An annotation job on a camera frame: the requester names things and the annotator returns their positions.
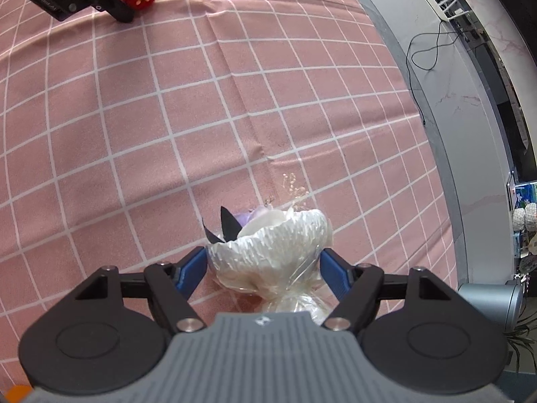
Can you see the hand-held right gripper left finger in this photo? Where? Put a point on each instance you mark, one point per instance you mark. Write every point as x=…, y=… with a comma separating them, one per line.
x=191, y=269

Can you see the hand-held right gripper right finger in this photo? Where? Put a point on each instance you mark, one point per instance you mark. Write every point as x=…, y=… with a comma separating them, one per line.
x=333, y=271

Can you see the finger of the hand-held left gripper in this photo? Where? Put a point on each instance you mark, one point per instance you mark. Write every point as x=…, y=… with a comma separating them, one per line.
x=115, y=8

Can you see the white flower bouquet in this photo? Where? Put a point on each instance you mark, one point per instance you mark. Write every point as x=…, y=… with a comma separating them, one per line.
x=272, y=239

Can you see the orange cardboard box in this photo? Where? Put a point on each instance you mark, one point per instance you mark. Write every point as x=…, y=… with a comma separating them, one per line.
x=14, y=395

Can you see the pink checked tablecloth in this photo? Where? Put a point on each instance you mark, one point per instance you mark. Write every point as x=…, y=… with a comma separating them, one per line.
x=209, y=92

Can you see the grey trash can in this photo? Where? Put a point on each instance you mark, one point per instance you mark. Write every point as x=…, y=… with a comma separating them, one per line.
x=491, y=306

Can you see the white marble media console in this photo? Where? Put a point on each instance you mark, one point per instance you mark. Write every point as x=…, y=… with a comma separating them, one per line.
x=461, y=134

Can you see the white knitted basket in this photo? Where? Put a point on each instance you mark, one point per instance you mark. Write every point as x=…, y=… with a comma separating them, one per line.
x=519, y=219
x=531, y=217

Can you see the long-leaf potted plant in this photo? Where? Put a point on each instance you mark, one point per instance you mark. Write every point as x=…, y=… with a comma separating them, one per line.
x=522, y=340

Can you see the round white sign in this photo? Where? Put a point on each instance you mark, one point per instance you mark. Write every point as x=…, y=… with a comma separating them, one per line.
x=533, y=245

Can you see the white router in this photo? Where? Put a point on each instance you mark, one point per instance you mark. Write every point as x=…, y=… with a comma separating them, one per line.
x=449, y=2

